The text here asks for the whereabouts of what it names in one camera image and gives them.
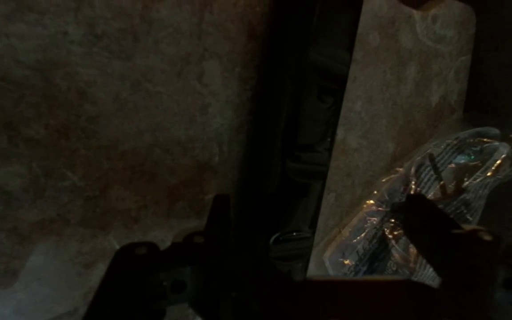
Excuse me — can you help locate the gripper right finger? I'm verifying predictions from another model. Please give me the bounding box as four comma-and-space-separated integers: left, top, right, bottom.
402, 193, 502, 320

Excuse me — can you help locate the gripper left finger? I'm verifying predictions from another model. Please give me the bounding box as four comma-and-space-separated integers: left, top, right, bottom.
83, 193, 235, 320

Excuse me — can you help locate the clear plastic packet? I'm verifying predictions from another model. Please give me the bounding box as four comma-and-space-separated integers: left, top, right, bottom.
323, 127, 512, 288

